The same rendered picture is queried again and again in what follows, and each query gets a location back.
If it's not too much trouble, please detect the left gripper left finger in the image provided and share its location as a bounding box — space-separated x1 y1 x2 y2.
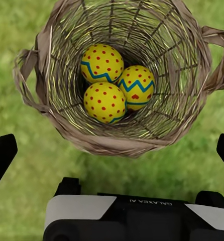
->
0 134 18 180

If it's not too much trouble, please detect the wicker basket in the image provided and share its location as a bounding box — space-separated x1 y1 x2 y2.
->
12 0 224 159

